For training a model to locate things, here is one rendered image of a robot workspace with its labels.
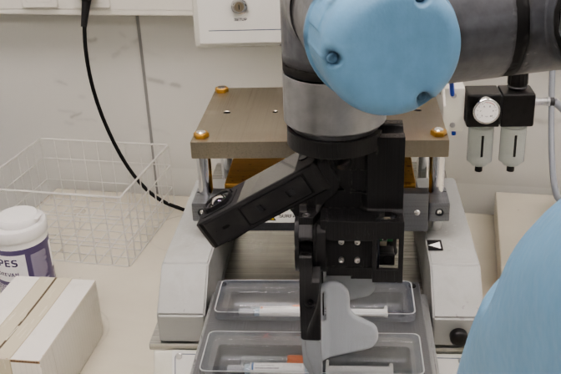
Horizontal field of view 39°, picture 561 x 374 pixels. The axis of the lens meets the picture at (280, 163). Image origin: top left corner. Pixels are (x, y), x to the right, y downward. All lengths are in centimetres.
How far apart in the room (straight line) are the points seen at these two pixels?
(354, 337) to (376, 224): 10
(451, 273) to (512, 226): 53
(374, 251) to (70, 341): 57
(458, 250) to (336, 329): 25
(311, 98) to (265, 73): 89
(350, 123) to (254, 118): 35
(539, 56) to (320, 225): 21
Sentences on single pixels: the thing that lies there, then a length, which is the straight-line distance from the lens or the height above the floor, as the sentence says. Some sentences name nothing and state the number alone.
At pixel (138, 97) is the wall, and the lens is 152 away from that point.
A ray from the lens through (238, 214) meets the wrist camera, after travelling 60.
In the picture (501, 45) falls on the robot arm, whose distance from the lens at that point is 45.
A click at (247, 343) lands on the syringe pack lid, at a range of 70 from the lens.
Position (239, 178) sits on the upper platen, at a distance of 86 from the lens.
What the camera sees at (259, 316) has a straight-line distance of 74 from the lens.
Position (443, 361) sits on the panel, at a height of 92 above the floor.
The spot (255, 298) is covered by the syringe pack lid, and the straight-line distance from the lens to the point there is 75.
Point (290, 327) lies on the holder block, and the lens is 73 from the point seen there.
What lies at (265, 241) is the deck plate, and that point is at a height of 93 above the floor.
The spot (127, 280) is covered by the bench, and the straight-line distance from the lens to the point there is 130.
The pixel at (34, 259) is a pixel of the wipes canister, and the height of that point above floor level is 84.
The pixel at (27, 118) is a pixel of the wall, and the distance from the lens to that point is 165.
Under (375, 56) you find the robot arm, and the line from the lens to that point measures 40.
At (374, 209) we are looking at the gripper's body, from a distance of 59.
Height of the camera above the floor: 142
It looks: 24 degrees down
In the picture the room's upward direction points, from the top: 3 degrees counter-clockwise
